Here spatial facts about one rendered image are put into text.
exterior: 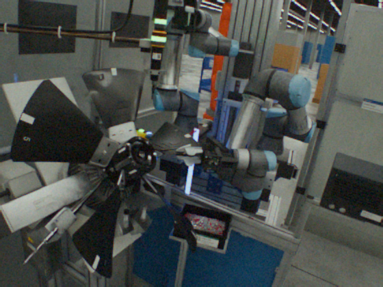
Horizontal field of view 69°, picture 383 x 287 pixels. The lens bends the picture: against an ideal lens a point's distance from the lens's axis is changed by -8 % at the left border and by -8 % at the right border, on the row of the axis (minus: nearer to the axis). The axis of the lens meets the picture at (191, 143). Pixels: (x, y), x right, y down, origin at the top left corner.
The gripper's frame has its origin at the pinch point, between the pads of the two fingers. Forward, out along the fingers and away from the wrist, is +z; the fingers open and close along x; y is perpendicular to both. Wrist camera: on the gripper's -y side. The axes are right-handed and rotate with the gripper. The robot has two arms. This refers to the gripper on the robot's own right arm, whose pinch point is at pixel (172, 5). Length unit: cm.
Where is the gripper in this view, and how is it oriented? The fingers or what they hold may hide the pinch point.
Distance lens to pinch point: 102.2
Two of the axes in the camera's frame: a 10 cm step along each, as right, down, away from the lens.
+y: -1.3, 9.2, 3.6
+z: -3.4, 3.0, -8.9
